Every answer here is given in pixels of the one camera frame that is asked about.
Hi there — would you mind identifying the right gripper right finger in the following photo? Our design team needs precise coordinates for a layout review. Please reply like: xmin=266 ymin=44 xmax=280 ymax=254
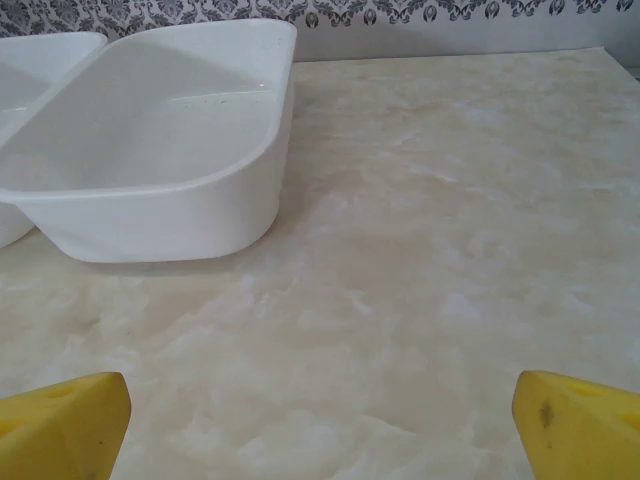
xmin=512 ymin=369 xmax=640 ymax=480

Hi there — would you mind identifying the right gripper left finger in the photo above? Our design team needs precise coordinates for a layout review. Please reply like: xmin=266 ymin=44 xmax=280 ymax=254
xmin=0 ymin=371 xmax=133 ymax=480

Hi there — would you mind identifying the white plastic tray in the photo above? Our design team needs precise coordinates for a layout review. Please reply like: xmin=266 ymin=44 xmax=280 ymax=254
xmin=0 ymin=20 xmax=299 ymax=264
xmin=0 ymin=31 xmax=109 ymax=250

